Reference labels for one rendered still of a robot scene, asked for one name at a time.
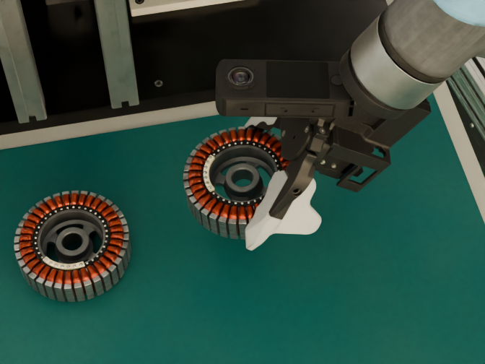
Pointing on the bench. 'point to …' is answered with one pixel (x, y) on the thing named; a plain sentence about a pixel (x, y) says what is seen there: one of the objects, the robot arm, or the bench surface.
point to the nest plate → (137, 7)
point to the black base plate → (173, 51)
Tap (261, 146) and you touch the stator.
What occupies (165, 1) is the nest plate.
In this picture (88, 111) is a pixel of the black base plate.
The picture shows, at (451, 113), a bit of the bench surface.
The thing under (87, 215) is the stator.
